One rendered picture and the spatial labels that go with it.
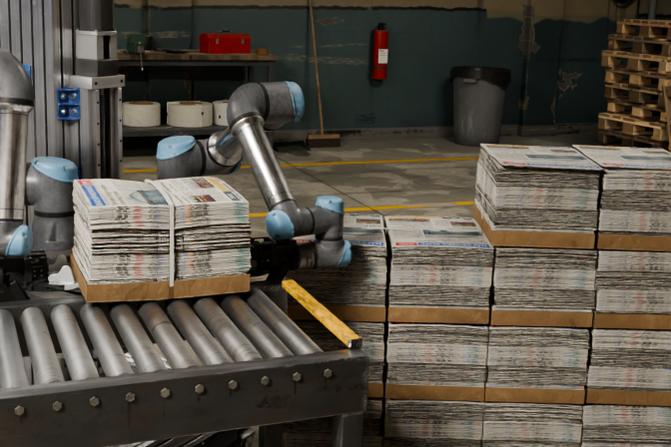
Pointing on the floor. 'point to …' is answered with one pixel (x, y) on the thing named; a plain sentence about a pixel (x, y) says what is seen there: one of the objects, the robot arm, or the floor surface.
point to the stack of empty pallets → (642, 81)
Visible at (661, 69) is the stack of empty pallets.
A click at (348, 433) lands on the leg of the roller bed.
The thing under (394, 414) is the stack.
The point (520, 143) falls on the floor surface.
